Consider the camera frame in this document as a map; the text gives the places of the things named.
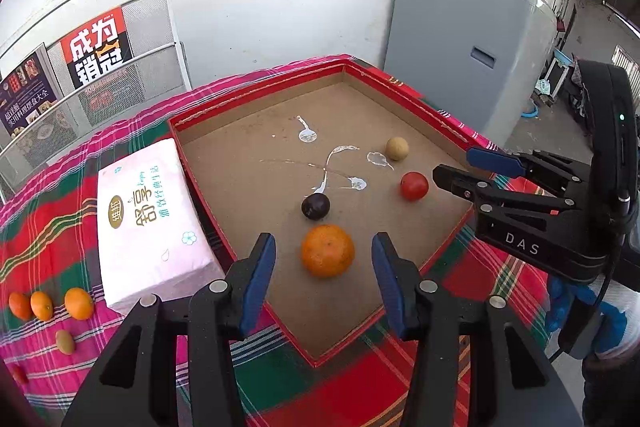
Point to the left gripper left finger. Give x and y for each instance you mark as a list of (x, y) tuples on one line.
[(133, 382)]

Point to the beige round fruit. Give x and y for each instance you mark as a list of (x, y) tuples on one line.
[(397, 148)]

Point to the dark purple cookbook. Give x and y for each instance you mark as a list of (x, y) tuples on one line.
[(26, 94)]

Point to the white metal mesh rack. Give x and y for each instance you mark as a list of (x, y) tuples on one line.
[(157, 70)]

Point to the large orange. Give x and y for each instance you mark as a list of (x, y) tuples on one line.
[(327, 251)]

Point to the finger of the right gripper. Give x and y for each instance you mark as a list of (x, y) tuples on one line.
[(555, 174), (485, 192)]

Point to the white pink tissue pack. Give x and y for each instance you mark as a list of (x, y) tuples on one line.
[(150, 240)]

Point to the small orange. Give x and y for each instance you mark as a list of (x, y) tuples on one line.
[(79, 304), (19, 305), (42, 306)]

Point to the grey cabinet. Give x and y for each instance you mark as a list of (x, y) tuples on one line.
[(477, 59)]

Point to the plaid tablecloth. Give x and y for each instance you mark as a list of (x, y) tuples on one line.
[(49, 242)]

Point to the small orange right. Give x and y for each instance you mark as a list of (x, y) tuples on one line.
[(79, 304)]

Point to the red cardboard tray box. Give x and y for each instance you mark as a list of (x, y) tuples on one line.
[(323, 156)]

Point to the blue gloved right hand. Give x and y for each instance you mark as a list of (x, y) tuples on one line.
[(618, 336)]

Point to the small orange middle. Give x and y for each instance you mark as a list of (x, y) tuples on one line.
[(42, 306)]

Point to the red black book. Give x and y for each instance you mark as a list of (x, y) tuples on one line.
[(96, 47)]

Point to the dark purple plum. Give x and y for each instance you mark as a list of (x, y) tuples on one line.
[(315, 206)]

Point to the small orange left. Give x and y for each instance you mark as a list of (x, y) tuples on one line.
[(19, 305)]

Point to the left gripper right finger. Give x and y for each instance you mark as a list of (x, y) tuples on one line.
[(512, 382)]

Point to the red tomato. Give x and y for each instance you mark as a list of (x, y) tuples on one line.
[(413, 186)]

